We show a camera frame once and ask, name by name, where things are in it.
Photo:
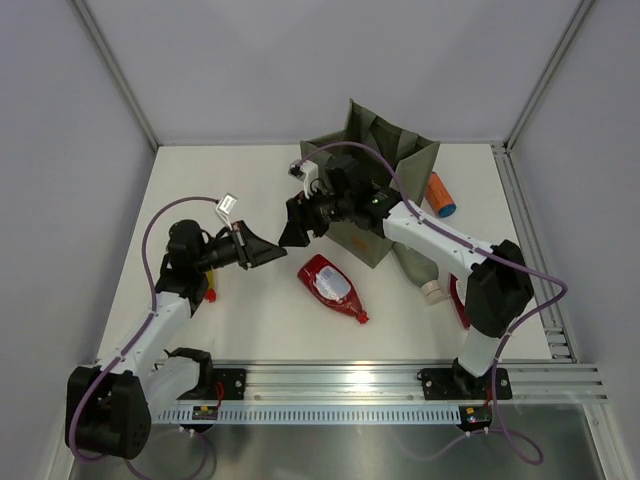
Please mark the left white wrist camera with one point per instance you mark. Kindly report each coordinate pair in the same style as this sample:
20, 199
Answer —
225, 207

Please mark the aluminium mounting rail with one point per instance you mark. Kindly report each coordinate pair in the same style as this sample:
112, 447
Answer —
545, 383

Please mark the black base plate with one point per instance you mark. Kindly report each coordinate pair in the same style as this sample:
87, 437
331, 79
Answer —
229, 382
445, 382

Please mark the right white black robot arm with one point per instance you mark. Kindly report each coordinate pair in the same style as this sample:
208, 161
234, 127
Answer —
497, 288

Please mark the orange bottle blue base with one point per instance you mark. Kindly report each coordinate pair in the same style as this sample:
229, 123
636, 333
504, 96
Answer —
438, 197

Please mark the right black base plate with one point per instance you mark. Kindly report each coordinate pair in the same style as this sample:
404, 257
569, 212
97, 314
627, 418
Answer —
445, 382

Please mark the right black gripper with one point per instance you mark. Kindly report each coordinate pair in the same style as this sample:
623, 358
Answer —
299, 222

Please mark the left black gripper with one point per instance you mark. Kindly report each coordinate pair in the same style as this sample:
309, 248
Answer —
259, 251

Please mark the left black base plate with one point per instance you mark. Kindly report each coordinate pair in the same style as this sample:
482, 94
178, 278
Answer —
229, 382

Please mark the green bottle beige cap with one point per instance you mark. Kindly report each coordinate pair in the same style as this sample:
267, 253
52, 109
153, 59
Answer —
421, 271

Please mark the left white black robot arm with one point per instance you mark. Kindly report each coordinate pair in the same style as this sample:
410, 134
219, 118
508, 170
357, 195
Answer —
111, 405

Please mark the yellow bottle red cap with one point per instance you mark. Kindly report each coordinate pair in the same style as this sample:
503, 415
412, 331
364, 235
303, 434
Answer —
211, 294

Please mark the right aluminium frame post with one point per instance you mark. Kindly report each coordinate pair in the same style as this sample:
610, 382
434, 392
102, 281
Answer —
551, 67

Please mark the aluminium frame post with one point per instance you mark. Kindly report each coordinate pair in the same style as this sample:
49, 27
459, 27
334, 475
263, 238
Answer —
551, 67
104, 52

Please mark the left aluminium frame post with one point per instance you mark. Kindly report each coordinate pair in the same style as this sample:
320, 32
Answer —
104, 52

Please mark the white slotted cable duct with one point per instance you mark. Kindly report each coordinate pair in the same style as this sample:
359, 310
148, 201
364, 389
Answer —
241, 414

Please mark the green canvas bag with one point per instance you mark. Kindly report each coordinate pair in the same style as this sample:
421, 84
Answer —
411, 156

